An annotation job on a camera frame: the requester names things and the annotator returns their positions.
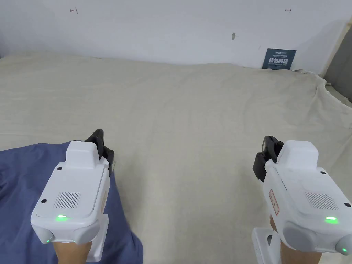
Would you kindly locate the dark blue shirt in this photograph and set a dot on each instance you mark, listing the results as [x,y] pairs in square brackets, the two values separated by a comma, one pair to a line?
[22,178]

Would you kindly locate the grey padded headboard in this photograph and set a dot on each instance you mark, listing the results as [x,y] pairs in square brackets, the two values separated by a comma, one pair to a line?
[339,60]

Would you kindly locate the bed with beige sheet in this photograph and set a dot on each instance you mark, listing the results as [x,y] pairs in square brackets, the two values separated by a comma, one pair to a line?
[178,110]

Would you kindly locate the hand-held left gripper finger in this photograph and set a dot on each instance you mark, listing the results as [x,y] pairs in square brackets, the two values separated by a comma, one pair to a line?
[110,162]

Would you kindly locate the person's left hand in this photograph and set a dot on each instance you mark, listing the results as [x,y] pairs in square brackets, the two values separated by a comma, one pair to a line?
[71,254]

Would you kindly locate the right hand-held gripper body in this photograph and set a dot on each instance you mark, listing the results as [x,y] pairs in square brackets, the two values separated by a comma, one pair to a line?
[299,189]

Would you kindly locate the person's right hand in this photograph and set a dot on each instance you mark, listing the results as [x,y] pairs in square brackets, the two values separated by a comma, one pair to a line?
[299,257]

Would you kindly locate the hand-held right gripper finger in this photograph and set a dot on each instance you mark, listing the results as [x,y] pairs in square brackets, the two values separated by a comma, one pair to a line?
[259,166]

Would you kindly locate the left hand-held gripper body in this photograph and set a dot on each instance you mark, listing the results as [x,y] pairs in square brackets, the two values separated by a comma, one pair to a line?
[73,189]

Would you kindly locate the dark blue sign card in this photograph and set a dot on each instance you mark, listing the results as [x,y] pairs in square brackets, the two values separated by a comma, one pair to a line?
[278,59]

